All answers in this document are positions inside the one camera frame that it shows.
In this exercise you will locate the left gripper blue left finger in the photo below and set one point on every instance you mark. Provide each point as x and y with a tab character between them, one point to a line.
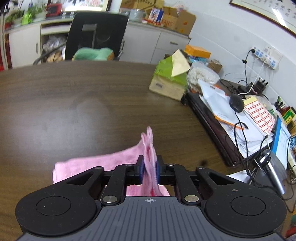
117	181

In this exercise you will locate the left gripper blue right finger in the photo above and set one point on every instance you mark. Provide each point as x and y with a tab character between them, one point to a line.
180	179

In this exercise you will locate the pink fluffy towel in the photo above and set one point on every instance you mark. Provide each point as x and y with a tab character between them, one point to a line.
128	158

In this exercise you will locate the green tissue box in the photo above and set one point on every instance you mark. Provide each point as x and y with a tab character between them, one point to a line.
170	76

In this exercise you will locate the black computer mouse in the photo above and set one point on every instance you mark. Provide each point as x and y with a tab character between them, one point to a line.
236	103

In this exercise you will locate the red white label sheet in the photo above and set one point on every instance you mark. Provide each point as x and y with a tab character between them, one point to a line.
259	114

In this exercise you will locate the orange flat box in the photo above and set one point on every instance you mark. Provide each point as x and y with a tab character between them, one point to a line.
197	51

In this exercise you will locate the green plush cushion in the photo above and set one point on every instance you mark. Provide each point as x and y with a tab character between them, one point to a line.
103	54

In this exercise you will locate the black mesh office chair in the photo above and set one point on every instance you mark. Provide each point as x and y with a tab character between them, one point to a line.
96	30

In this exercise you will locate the brown cardboard box on cabinet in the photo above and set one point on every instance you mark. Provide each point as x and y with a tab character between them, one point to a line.
181	22

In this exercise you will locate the white power strip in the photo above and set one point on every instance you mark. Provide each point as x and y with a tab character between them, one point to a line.
268	55

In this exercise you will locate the red base blender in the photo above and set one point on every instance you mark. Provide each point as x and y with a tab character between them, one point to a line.
53	10

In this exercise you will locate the potted green plant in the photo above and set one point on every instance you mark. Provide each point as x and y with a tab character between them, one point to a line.
22	12

